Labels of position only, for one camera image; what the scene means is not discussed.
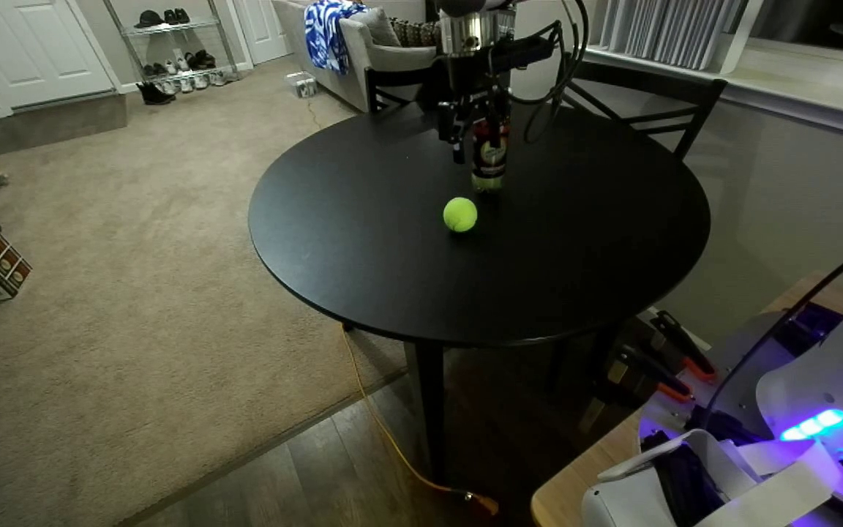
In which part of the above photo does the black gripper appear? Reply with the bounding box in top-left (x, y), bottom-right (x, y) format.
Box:
top-left (433, 22), bottom-right (565, 166)

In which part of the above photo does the yellow-green tennis ball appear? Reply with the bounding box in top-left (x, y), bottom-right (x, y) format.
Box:
top-left (438, 193), bottom-right (480, 236)

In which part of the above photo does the black wooden chair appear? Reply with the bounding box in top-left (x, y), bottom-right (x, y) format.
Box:
top-left (548, 49), bottom-right (732, 164)
top-left (359, 63), bottom-right (444, 120)

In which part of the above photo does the gray armchair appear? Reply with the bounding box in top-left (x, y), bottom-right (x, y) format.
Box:
top-left (272, 0), bottom-right (444, 114)

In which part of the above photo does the gray cushion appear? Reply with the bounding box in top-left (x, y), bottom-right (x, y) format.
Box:
top-left (359, 6), bottom-right (404, 49)

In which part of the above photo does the round black table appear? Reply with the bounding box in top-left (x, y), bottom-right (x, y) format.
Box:
top-left (246, 97), bottom-right (713, 486)

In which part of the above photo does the small white floor box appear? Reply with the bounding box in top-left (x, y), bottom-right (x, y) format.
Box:
top-left (284, 66), bottom-right (318, 98)

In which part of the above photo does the blue white patterned blanket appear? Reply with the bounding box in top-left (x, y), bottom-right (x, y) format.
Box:
top-left (302, 0), bottom-right (365, 75)

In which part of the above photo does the white slatted radiator cover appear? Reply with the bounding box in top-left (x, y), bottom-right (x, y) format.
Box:
top-left (590, 0), bottom-right (767, 75)

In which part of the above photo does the narrow white door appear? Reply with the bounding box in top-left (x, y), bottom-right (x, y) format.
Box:
top-left (229, 0), bottom-right (291, 66)

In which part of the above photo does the white sneakers pair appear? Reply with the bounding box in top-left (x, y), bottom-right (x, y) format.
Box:
top-left (173, 66), bottom-right (214, 97)

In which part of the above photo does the black orange bar clamp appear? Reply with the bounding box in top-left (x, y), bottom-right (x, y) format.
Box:
top-left (647, 308), bottom-right (722, 387)
top-left (606, 340), bottom-right (694, 410)

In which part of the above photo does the metal shoe rack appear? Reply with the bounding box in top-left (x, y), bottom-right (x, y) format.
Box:
top-left (103, 0), bottom-right (240, 98)

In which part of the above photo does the black shoe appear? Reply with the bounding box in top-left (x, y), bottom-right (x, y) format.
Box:
top-left (138, 79), bottom-right (177, 107)

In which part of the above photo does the white device with purple light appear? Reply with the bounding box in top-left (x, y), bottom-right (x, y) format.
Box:
top-left (529, 290), bottom-right (843, 527)

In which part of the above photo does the white panelled entry door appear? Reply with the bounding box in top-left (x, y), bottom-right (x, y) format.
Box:
top-left (0, 0), bottom-right (116, 110)

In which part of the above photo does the orange floor cable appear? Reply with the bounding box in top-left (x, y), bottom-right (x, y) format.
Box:
top-left (343, 325), bottom-right (502, 518)

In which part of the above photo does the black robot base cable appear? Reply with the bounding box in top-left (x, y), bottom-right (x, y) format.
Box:
top-left (701, 221), bottom-right (843, 419)

